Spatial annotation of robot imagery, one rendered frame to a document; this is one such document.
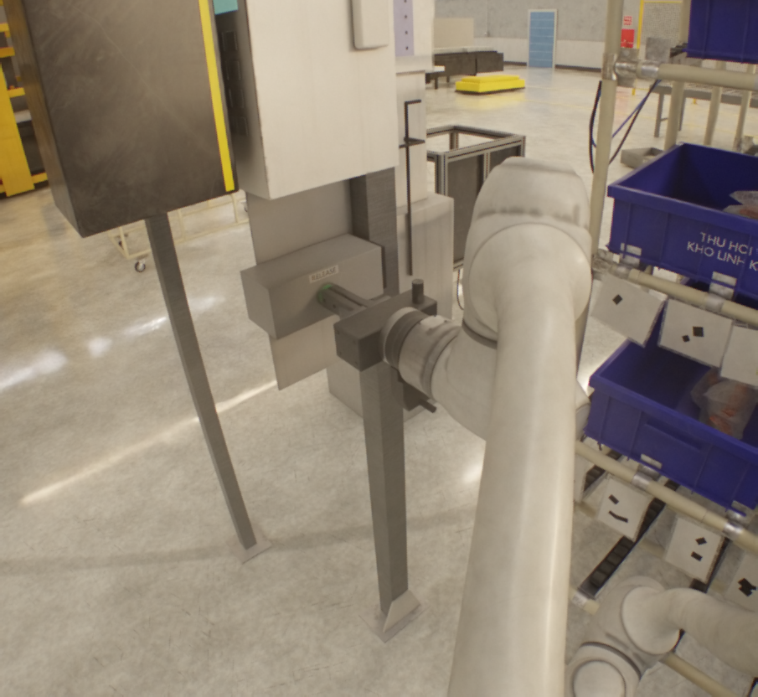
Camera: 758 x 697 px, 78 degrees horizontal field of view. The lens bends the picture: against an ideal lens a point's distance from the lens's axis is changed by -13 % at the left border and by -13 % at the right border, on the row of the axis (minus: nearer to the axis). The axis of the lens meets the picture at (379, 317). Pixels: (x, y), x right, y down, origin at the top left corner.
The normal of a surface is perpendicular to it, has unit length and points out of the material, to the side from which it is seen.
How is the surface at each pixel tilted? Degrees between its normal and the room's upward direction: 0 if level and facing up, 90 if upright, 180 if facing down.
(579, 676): 24
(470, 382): 77
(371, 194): 90
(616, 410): 93
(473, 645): 47
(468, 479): 0
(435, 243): 90
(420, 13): 90
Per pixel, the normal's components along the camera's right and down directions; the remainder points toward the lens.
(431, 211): 0.65, 0.36
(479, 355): -0.72, 0.19
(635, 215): -0.73, 0.44
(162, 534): -0.05, -0.87
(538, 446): -0.10, -0.50
